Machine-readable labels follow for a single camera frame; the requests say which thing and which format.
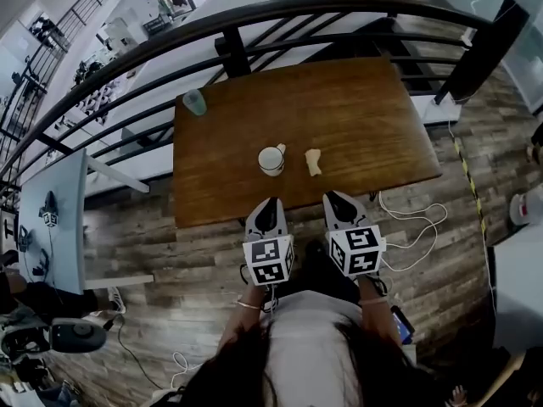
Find long white cable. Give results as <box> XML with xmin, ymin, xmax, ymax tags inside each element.
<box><xmin>377</xmin><ymin>190</ymin><xmax>450</xmax><ymax>273</ymax></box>

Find yellow black floor tape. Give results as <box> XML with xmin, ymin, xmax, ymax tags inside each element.
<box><xmin>452</xmin><ymin>137</ymin><xmax>488</xmax><ymax>239</ymax></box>

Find person's grey shirt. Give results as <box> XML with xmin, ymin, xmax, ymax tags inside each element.
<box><xmin>261</xmin><ymin>289</ymin><xmax>377</xmax><ymax>407</ymax></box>

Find translucent green tumbler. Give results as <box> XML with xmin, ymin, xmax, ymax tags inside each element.
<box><xmin>182</xmin><ymin>88</ymin><xmax>209</xmax><ymax>117</ymax></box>

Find person's dark trousers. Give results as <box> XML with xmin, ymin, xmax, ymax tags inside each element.
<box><xmin>291</xmin><ymin>238</ymin><xmax>362</xmax><ymax>305</ymax></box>

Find white desk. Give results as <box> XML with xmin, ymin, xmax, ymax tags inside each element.
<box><xmin>17</xmin><ymin>148</ymin><xmax>154</xmax><ymax>297</ymax></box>

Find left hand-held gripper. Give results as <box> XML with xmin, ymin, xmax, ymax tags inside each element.
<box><xmin>241</xmin><ymin>196</ymin><xmax>296</xmax><ymax>288</ymax></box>

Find white cup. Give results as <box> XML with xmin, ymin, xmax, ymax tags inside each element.
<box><xmin>257</xmin><ymin>142</ymin><xmax>288</xmax><ymax>178</ymax></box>

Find short white cable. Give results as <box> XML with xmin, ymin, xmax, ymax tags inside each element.
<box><xmin>170</xmin><ymin>351</ymin><xmax>203</xmax><ymax>389</ymax></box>

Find person's left forearm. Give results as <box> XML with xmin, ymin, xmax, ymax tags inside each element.
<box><xmin>216</xmin><ymin>284</ymin><xmax>273</xmax><ymax>358</ymax></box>

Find black floor cable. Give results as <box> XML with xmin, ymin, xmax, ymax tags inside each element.
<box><xmin>101</xmin><ymin>314</ymin><xmax>165</xmax><ymax>392</ymax></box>

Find black square post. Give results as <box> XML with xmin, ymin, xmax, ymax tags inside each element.
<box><xmin>433</xmin><ymin>0</ymin><xmax>529</xmax><ymax>106</ymax></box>

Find white plastic jar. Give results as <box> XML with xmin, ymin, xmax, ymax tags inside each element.
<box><xmin>507</xmin><ymin>190</ymin><xmax>543</xmax><ymax>229</ymax></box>

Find black office chair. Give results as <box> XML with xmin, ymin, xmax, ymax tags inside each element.
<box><xmin>0</xmin><ymin>315</ymin><xmax>108</xmax><ymax>355</ymax></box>

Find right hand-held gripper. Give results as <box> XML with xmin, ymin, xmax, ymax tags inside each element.
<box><xmin>322</xmin><ymin>191</ymin><xmax>387</xmax><ymax>279</ymax></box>

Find spare hand-held gripper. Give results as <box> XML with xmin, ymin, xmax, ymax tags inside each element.
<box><xmin>39</xmin><ymin>190</ymin><xmax>61</xmax><ymax>229</ymax></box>

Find white cabinet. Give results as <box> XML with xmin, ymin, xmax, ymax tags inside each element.
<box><xmin>486</xmin><ymin>226</ymin><xmax>543</xmax><ymax>349</ymax></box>

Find black metal railing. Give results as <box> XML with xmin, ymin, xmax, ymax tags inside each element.
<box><xmin>0</xmin><ymin>0</ymin><xmax>501</xmax><ymax>211</ymax></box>

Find phone with blue screen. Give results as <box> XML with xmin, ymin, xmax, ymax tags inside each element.
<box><xmin>389</xmin><ymin>304</ymin><xmax>417</xmax><ymax>347</ymax></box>

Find person's right forearm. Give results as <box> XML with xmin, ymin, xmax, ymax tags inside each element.
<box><xmin>357</xmin><ymin>276</ymin><xmax>405</xmax><ymax>348</ymax></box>

